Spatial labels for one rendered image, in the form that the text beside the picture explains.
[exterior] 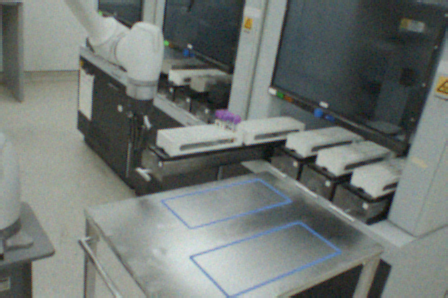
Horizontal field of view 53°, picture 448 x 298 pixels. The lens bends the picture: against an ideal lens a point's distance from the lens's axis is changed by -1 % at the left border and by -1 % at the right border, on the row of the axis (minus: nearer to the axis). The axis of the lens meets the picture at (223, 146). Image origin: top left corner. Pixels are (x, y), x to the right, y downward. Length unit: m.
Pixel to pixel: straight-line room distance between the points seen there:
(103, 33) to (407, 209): 1.04
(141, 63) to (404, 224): 0.92
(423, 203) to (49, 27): 4.15
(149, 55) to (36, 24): 3.66
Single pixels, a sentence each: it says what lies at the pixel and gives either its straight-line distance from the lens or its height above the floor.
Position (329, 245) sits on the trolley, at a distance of 1.14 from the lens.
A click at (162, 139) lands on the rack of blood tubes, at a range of 1.47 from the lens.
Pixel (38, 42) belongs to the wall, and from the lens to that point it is 4.94.
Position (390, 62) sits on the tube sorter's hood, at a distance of 1.44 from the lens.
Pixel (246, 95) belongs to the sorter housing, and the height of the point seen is 0.90.
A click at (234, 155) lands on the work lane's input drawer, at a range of 1.58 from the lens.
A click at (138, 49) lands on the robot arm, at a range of 1.28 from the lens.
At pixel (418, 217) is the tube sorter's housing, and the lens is 1.47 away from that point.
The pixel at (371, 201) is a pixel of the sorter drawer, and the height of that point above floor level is 0.81.
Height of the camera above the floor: 1.41
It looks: 22 degrees down
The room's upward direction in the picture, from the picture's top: 9 degrees clockwise
